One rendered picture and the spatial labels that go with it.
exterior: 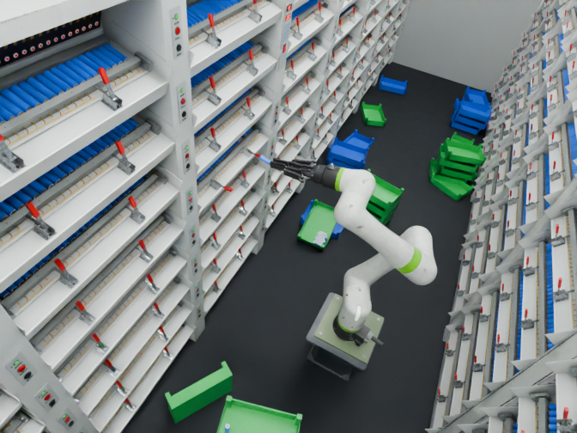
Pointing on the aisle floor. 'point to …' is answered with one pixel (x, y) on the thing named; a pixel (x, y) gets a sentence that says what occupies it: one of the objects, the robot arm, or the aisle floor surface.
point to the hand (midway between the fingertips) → (279, 164)
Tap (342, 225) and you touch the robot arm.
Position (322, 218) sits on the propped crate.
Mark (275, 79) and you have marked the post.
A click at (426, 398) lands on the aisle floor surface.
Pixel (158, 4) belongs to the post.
